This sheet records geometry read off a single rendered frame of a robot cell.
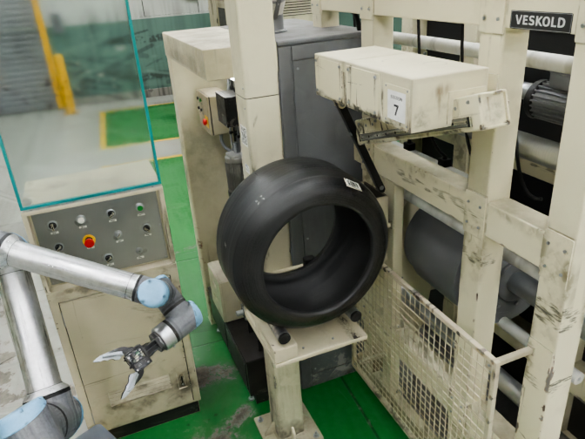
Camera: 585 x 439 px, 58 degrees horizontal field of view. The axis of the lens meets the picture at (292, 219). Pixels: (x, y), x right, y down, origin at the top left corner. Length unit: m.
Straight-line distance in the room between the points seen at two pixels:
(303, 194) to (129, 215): 0.97
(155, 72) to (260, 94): 8.86
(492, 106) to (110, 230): 1.61
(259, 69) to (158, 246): 0.97
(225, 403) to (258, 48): 1.87
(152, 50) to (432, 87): 9.41
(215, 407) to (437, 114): 2.03
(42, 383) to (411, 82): 1.49
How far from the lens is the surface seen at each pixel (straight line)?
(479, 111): 1.45
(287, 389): 2.56
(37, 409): 1.85
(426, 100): 1.47
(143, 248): 2.45
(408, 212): 2.62
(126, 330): 2.58
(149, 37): 10.65
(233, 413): 2.94
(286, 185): 1.65
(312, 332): 2.07
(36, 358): 2.00
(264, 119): 1.94
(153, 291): 1.74
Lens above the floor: 2.06
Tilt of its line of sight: 25 degrees down
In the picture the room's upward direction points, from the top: 4 degrees counter-clockwise
